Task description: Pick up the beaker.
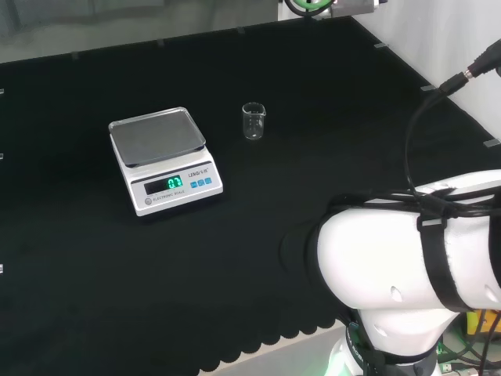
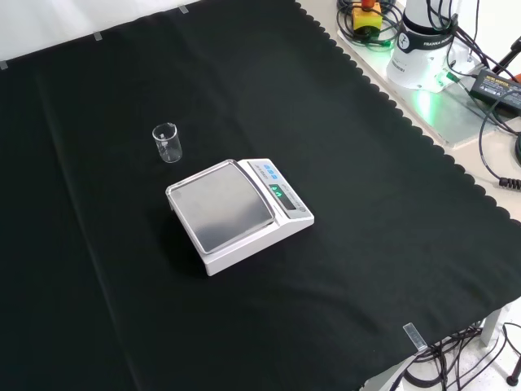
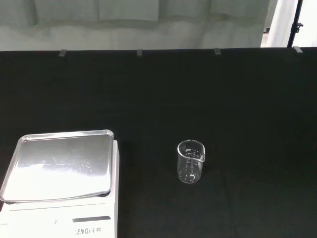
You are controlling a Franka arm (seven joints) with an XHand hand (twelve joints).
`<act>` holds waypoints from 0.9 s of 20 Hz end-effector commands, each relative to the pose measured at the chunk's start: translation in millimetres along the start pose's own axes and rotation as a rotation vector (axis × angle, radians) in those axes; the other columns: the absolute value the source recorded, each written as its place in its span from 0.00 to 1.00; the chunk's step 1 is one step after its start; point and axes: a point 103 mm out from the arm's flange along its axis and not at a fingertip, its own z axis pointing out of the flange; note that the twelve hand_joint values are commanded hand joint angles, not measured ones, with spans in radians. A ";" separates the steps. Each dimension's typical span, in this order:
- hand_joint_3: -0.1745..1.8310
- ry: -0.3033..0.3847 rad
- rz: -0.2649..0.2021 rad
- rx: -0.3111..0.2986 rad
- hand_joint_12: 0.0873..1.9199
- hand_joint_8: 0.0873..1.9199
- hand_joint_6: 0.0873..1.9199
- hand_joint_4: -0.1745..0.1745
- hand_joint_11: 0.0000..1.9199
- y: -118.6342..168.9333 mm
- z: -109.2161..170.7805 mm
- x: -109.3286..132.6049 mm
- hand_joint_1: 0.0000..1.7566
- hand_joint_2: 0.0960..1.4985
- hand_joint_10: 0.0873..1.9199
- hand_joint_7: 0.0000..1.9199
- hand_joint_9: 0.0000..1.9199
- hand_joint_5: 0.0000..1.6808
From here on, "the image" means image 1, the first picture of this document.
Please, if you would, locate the small clear glass beaker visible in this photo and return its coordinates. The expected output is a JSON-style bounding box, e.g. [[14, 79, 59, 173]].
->
[[242, 102, 268, 141]]

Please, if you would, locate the white electronic balance steel pan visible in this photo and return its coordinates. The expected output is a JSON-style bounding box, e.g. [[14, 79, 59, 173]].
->
[[108, 106, 225, 218]]

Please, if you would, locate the black bench cloth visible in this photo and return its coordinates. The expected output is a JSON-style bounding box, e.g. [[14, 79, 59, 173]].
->
[[0, 15, 501, 376]]

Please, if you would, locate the yellow stop button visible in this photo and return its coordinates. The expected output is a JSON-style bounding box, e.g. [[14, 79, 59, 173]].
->
[[465, 309, 501, 336]]

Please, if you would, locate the green cable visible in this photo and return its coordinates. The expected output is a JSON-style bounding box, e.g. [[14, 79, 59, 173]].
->
[[283, 0, 334, 19]]

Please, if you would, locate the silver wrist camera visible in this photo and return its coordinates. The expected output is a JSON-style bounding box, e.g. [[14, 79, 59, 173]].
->
[[333, 0, 389, 10]]

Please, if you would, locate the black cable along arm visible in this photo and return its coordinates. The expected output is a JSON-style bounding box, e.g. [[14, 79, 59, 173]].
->
[[404, 37, 501, 220]]

